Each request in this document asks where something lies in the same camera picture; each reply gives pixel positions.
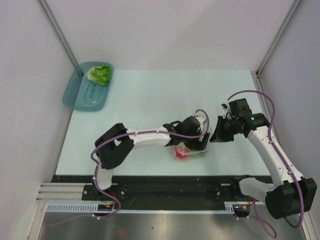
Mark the red fake tomato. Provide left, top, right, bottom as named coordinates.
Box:
left=174, top=145, right=190, bottom=160

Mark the front aluminium rail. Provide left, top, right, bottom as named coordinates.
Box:
left=36, top=182, right=310, bottom=204

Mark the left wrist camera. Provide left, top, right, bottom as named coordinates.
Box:
left=193, top=112, right=208, bottom=132

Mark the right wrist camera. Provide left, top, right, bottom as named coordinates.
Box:
left=221, top=100, right=231, bottom=119

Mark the white cable duct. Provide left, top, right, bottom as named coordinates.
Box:
left=45, top=202, right=235, bottom=215

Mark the teal plastic bin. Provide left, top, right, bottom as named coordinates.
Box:
left=62, top=61, right=114, bottom=112

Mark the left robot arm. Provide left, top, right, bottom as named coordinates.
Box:
left=91, top=114, right=212, bottom=200

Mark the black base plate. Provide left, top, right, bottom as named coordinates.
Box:
left=49, top=174, right=293, bottom=218

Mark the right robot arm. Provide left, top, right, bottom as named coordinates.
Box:
left=209, top=98, right=317, bottom=219

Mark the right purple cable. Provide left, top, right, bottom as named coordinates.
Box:
left=226, top=89, right=306, bottom=238

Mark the clear polka dot zip bag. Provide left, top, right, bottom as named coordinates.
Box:
left=177, top=128, right=212, bottom=160

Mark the right aluminium corner post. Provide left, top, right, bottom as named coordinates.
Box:
left=255, top=0, right=303, bottom=77

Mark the left aluminium corner post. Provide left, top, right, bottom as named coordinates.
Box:
left=37, top=0, right=79, bottom=68

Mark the aluminium corner post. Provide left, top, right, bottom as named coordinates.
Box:
left=37, top=0, right=79, bottom=68
left=255, top=0, right=303, bottom=77

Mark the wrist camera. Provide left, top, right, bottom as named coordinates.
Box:
left=193, top=112, right=208, bottom=132
left=221, top=100, right=231, bottom=119

